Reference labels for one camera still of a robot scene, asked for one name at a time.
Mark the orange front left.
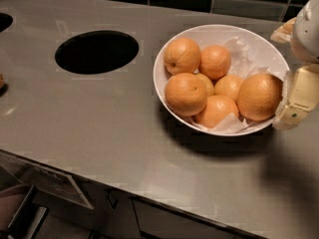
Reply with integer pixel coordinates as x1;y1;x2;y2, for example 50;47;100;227
164;73;207;117

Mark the white bowl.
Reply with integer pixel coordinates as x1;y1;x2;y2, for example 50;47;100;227
154;24;289;132

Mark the orange back middle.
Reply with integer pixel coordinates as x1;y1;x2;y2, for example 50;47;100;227
199;45;231;80

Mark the orange middle right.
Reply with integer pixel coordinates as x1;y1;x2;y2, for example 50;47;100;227
214;75;243;102

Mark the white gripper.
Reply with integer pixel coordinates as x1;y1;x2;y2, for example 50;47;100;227
270;0;319;130

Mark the orange front middle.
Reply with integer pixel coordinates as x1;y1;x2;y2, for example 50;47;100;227
193;95;239;128

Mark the paper sign on cabinet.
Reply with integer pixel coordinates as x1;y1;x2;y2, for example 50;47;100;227
0;152;94;210

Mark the small orange centre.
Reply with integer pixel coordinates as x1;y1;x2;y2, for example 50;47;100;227
196;73;214;96

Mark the large orange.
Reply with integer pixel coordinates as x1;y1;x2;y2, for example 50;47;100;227
237;73;282;121

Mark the white paper liner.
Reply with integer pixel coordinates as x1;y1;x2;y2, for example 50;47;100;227
190;37;271;136

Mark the orange back left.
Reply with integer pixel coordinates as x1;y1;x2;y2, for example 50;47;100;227
163;38;201;75

